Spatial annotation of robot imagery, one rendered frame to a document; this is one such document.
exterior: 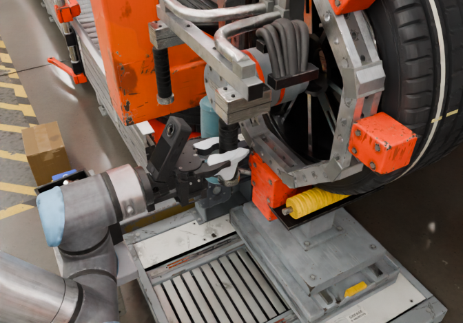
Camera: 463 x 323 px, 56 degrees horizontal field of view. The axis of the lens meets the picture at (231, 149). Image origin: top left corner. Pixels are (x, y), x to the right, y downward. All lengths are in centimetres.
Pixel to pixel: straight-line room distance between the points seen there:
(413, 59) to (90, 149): 174
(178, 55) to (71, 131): 114
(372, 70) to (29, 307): 65
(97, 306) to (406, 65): 65
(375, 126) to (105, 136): 172
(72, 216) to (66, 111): 189
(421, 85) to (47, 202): 66
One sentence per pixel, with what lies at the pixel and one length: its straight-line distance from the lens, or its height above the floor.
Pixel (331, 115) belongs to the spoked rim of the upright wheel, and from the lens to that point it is 105.
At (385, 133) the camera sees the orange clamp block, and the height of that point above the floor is 88.
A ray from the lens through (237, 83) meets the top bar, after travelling 75.
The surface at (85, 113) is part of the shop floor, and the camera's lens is 255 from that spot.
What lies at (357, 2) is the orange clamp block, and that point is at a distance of 80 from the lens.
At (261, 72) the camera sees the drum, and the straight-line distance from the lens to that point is 93.
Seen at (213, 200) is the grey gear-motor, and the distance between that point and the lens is 150.
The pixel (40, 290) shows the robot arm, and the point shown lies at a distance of 68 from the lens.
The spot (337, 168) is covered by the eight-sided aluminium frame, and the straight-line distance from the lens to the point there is 90.
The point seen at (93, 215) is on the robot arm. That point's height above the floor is 82.
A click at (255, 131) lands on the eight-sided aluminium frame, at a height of 62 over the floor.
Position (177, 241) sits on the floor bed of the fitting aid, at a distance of 165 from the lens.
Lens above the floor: 134
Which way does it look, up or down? 38 degrees down
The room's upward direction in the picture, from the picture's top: straight up
